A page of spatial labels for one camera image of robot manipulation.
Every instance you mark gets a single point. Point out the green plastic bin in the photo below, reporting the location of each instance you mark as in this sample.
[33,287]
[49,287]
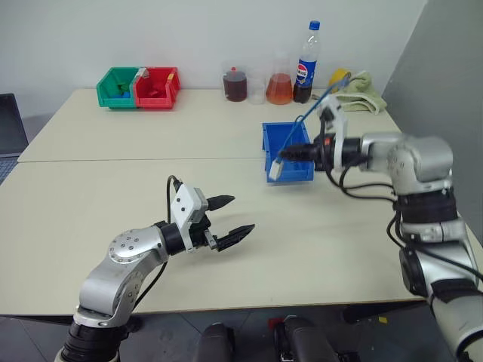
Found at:
[107,96]

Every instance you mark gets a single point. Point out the conical flask with orange liquid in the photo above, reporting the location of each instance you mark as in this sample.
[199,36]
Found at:
[279,92]

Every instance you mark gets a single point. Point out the Pepsi cola bottle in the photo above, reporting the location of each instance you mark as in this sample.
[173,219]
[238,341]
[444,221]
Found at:
[305,73]

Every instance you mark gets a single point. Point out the small white adapter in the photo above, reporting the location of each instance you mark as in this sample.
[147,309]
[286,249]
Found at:
[274,171]

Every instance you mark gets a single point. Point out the dark rounded shape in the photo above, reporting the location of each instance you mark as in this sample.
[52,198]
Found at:
[215,343]
[302,341]

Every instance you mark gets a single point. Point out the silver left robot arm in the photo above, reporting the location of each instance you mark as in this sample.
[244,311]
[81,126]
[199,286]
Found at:
[124,260]

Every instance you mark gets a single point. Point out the green and blue small parts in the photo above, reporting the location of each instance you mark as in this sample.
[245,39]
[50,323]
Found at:
[122,90]

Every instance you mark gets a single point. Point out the red small parts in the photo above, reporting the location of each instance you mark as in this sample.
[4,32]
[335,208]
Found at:
[154,91]

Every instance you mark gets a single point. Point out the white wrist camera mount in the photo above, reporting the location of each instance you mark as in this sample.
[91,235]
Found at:
[339,120]
[185,203]

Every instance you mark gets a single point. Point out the beaker with dark liquid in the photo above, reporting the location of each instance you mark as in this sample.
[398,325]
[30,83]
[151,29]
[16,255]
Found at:
[234,88]

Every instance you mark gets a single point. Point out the small red floor object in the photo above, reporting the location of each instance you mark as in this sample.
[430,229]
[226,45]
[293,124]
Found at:
[274,323]

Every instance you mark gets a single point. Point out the blue plastic bin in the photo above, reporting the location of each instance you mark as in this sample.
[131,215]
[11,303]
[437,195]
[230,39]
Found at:
[271,132]

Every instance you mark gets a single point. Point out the white tape strip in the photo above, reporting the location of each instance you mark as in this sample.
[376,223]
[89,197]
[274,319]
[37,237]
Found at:
[142,73]

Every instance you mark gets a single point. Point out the red plastic bin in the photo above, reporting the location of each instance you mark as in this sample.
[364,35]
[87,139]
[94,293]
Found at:
[154,102]

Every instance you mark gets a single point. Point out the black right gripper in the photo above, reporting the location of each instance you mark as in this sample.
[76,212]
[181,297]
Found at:
[323,152]

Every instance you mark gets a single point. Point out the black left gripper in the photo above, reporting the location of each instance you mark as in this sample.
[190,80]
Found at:
[200,232]

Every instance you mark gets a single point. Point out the empty clear beaker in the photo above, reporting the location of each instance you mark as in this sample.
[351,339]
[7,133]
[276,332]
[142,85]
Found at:
[256,94]

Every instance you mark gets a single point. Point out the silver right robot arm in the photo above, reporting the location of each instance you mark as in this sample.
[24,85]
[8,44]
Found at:
[422,166]

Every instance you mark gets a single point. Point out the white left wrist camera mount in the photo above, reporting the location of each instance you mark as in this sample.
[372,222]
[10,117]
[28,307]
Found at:
[185,203]

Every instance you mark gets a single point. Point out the yellow tape roll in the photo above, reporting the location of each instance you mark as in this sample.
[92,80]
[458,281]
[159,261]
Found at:
[336,77]

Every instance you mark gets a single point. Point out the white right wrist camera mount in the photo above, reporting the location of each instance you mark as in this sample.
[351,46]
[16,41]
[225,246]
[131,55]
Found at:
[339,120]

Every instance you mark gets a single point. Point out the dark laptop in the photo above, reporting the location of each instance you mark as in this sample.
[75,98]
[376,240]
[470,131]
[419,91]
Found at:
[9,124]

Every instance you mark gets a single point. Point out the pale green towel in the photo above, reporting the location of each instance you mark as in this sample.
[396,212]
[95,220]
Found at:
[364,94]

